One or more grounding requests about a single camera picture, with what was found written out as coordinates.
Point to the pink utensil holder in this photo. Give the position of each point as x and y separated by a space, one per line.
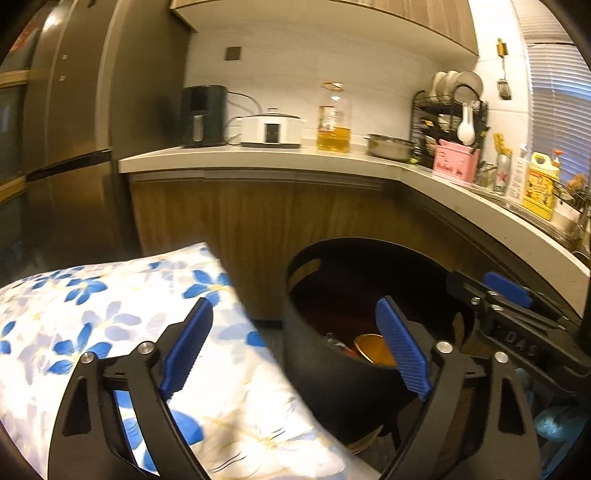
455 164

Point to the dark wall socket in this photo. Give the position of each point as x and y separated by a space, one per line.
233 53

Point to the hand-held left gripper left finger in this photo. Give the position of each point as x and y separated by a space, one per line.
184 350

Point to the blue floral blanket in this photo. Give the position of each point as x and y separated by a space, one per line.
92 314

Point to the wooden glass door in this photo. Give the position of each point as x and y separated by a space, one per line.
11 138

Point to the steel refrigerator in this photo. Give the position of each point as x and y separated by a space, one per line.
92 115

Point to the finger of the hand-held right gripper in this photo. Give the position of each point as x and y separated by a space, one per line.
464 286
508 285

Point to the red paper cup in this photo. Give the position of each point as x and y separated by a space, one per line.
374 350

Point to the white electric cooker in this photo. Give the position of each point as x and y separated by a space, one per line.
272 131

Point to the white pump bottle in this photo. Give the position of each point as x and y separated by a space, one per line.
518 177

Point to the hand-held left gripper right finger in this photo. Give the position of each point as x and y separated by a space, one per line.
401 350

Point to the wooden wall cabinet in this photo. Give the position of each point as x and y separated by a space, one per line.
323 23

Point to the slotted metal spatula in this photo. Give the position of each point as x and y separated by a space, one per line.
504 90

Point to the yellow detergent bottle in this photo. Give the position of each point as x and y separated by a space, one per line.
540 189

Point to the row of white plates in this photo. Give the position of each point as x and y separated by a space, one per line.
441 85

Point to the steel basin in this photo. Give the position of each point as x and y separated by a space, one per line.
390 147

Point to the white rice spoon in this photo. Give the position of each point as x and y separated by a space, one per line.
466 129

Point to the beer can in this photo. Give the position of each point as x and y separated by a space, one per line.
502 175

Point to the cooking oil bottle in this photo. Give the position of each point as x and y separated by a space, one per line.
333 129

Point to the person's right hand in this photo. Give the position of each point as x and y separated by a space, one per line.
556 422

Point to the white window blinds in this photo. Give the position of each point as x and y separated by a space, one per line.
558 92

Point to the wooden base cabinet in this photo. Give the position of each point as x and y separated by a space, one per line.
231 221

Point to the yellow dish brush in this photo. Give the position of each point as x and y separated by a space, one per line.
502 145

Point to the black air fryer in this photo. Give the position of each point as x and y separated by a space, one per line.
203 115

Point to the black trash bin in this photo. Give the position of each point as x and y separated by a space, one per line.
332 383

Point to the black dish rack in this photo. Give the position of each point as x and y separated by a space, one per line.
425 120

